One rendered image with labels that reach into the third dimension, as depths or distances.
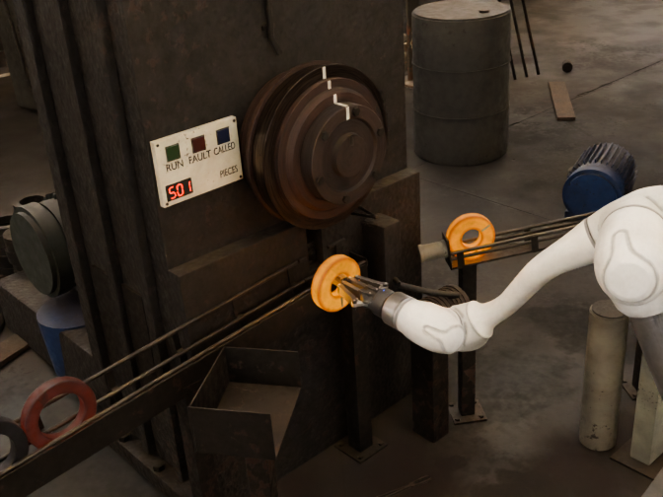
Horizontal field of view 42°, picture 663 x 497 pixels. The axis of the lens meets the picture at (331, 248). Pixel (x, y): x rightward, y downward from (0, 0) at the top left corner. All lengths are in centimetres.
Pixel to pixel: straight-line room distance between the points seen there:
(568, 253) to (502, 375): 152
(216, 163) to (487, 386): 148
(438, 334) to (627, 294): 54
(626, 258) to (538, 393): 170
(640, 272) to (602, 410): 136
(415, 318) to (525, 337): 157
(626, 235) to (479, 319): 59
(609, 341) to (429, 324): 90
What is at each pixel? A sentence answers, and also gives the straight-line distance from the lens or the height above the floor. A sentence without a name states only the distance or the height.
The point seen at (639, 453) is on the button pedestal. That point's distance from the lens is 304.
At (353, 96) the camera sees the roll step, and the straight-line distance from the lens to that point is 240.
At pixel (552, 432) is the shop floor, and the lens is 314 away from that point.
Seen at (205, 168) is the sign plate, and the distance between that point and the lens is 234.
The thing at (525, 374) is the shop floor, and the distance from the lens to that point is 340.
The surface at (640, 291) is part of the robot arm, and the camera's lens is 168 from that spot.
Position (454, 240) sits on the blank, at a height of 71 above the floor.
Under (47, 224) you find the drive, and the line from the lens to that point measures 343.
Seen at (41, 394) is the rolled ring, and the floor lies 77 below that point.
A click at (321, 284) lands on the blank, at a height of 86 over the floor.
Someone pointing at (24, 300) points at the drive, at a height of 25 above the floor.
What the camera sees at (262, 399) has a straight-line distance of 229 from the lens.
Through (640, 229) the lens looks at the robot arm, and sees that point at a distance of 172.
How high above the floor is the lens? 195
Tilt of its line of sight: 27 degrees down
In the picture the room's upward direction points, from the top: 4 degrees counter-clockwise
